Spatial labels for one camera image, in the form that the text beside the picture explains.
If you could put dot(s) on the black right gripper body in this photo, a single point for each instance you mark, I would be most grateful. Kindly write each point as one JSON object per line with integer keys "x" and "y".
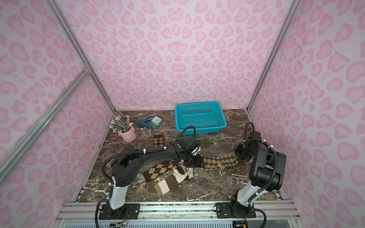
{"x": 243, "y": 151}

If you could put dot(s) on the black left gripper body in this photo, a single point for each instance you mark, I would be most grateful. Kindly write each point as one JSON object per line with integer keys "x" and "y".
{"x": 195, "y": 161}

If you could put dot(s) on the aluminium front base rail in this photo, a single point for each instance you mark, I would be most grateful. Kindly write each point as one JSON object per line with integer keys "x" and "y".
{"x": 203, "y": 214}

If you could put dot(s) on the brown yellow argyle sock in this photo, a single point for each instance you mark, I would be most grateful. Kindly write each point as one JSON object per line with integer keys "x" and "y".
{"x": 157, "y": 170}
{"x": 158, "y": 141}

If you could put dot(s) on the beige green argyle sock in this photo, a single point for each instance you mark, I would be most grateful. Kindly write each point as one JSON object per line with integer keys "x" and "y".
{"x": 182, "y": 173}
{"x": 220, "y": 162}

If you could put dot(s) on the dark teal stapler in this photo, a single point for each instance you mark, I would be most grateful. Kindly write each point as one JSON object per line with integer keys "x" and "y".
{"x": 145, "y": 123}

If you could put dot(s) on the teal plastic mesh basket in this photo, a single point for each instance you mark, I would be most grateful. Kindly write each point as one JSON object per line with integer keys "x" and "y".
{"x": 206, "y": 117}

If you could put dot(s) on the small mint alarm clock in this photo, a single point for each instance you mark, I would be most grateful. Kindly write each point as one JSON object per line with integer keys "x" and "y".
{"x": 156, "y": 121}

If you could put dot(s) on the brown cream striped sock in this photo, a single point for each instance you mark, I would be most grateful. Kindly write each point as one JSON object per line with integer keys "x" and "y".
{"x": 170, "y": 182}

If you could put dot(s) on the pink metal pencil cup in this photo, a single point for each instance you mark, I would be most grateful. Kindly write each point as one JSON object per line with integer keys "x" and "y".
{"x": 129, "y": 135}

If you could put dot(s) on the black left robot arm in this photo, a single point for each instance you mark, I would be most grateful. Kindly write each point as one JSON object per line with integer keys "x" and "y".
{"x": 122, "y": 169}

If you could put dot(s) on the bundle of coloured pencils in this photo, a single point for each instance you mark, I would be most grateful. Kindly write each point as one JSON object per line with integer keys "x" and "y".
{"x": 121, "y": 124}

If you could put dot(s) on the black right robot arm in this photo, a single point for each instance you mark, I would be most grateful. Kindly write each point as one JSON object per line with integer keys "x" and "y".
{"x": 265, "y": 175}

